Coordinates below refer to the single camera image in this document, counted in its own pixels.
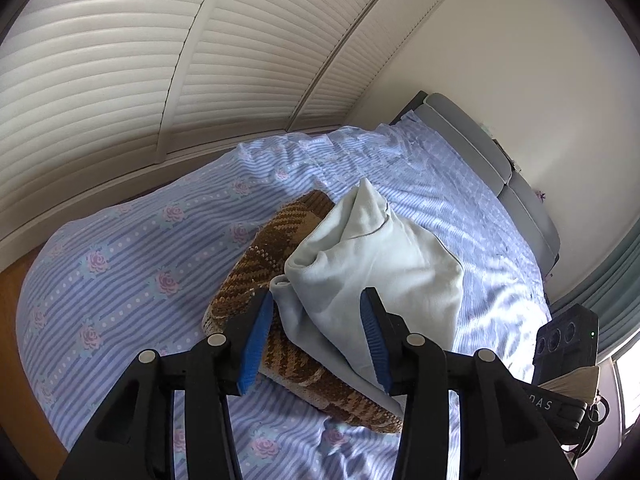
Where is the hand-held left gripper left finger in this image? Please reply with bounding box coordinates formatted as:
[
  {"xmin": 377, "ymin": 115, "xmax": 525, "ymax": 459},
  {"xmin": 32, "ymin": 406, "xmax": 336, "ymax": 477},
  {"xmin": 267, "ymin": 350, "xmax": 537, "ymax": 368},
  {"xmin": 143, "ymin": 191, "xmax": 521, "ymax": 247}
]
[{"xmin": 55, "ymin": 289, "xmax": 275, "ymax": 480}]

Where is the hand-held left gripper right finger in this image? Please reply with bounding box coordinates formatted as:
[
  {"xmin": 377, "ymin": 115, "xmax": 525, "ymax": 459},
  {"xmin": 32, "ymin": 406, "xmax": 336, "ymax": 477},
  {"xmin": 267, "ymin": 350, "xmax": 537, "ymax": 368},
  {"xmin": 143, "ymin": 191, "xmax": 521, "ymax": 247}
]
[{"xmin": 360, "ymin": 287, "xmax": 576, "ymax": 480}]

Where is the pale green long-sleeve shirt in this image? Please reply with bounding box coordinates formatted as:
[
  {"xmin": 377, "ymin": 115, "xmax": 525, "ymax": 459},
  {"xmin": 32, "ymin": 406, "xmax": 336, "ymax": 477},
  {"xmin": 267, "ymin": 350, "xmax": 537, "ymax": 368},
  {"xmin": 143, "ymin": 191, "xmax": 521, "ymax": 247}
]
[{"xmin": 270, "ymin": 178, "xmax": 465, "ymax": 418}]

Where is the grey-green curtain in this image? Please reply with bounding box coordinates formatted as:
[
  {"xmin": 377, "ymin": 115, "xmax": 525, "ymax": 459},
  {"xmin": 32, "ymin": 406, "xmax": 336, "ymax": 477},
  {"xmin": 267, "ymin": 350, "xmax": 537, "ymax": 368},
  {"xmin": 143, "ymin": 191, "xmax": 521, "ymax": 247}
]
[{"xmin": 550, "ymin": 225, "xmax": 640, "ymax": 361}]

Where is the brown plaid sweater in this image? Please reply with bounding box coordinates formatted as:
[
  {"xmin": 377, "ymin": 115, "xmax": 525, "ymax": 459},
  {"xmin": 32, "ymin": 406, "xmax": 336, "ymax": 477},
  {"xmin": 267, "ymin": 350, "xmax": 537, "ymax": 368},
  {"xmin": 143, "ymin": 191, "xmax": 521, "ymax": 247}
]
[{"xmin": 202, "ymin": 190, "xmax": 404, "ymax": 434}]

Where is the blue floral bedsheet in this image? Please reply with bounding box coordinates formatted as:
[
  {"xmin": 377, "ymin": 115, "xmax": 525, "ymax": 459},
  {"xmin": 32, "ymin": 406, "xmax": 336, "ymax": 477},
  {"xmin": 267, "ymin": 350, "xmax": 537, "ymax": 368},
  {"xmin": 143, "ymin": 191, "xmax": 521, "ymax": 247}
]
[{"xmin": 15, "ymin": 122, "xmax": 553, "ymax": 480}]

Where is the grey padded headboard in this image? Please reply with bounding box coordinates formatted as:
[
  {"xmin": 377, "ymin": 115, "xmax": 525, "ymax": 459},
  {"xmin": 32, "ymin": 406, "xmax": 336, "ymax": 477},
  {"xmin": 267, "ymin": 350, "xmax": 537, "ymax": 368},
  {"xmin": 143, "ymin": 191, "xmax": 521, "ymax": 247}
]
[{"xmin": 390, "ymin": 91, "xmax": 561, "ymax": 281}]

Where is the white louvered wardrobe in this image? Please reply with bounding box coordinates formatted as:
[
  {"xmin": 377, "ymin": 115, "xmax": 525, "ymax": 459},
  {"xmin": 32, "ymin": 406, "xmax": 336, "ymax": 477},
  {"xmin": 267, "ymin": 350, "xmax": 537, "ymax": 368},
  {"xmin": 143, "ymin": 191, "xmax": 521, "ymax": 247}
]
[{"xmin": 0, "ymin": 0, "xmax": 472, "ymax": 261}]

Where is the black cable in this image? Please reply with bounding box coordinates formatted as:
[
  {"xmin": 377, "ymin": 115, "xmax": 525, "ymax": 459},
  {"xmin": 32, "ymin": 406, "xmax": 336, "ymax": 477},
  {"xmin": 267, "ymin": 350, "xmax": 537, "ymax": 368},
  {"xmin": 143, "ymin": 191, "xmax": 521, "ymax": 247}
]
[{"xmin": 562, "ymin": 394, "xmax": 611, "ymax": 462}]

